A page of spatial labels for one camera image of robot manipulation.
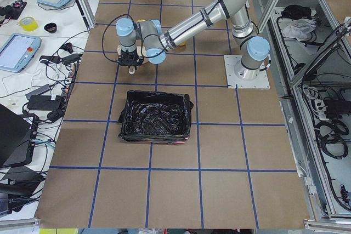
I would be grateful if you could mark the lower blue teach pendant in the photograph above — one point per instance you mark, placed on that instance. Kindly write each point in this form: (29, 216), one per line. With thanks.
(18, 50)

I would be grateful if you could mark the black laptop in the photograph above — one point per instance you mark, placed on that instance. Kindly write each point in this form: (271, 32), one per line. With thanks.
(18, 133)

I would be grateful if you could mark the black lined trash bin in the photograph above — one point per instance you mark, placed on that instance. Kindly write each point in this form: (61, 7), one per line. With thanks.
(156, 117)

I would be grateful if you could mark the yellow tape roll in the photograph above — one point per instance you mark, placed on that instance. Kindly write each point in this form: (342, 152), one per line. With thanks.
(28, 24)

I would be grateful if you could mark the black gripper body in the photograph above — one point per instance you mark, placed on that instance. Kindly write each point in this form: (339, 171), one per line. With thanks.
(129, 59)

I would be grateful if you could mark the black power adapter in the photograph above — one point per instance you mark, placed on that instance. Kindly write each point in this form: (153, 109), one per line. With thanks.
(45, 102)

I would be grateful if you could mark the beige plastic dustpan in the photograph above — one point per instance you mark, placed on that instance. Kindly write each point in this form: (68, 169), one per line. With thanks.
(132, 70)

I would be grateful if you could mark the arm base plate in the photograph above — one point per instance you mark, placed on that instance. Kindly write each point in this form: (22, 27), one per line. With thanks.
(239, 77)

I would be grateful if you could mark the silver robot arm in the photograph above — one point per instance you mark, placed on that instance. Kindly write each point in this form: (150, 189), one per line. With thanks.
(146, 40)

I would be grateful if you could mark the white crumpled cloth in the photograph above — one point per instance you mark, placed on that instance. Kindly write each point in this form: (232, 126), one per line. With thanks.
(300, 29)

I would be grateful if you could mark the small black bowl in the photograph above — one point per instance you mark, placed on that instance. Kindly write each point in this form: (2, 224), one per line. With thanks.
(51, 27)

